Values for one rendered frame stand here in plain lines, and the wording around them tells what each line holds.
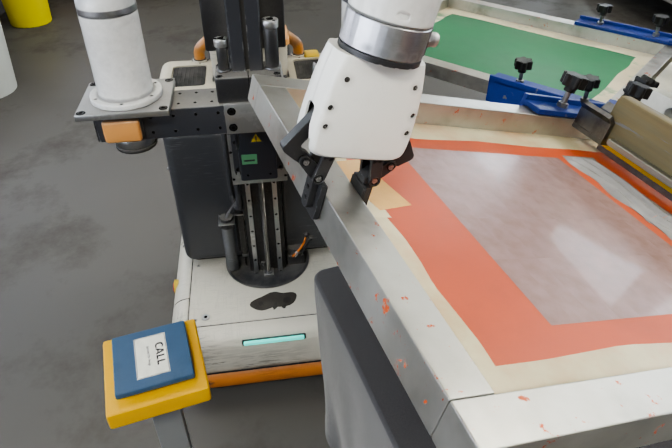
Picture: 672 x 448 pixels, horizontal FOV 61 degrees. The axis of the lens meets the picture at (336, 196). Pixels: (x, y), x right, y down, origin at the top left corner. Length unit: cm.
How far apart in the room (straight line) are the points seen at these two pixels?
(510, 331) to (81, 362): 183
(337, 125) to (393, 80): 6
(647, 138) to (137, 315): 181
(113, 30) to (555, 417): 85
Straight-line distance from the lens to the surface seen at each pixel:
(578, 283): 66
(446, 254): 59
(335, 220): 53
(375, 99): 50
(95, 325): 231
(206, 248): 195
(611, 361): 57
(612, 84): 170
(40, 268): 264
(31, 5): 538
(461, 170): 79
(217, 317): 182
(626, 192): 94
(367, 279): 48
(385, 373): 81
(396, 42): 48
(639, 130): 102
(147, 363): 83
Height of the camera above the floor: 159
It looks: 36 degrees down
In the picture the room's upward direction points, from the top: straight up
